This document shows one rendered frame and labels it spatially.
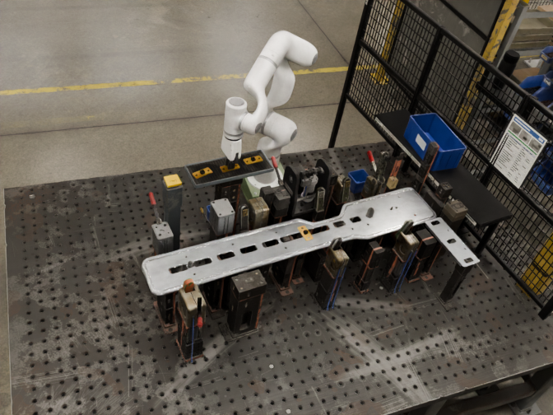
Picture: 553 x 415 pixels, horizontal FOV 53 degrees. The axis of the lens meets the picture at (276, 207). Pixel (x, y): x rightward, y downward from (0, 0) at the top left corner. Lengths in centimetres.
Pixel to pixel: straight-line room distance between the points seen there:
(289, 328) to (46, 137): 269
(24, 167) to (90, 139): 53
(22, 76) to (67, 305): 301
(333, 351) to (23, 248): 147
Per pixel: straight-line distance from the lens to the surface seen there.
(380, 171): 269
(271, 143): 274
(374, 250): 249
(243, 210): 236
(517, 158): 283
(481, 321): 283
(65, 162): 429
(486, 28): 441
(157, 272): 225
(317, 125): 481
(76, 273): 266
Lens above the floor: 276
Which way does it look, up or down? 44 degrees down
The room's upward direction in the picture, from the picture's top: 11 degrees clockwise
